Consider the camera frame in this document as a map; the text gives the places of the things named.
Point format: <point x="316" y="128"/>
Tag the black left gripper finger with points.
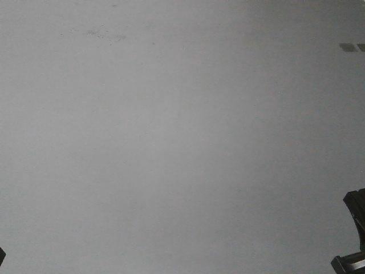
<point x="2" y="255"/>

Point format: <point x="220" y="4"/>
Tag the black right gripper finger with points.
<point x="354" y="200"/>
<point x="350" y="264"/>

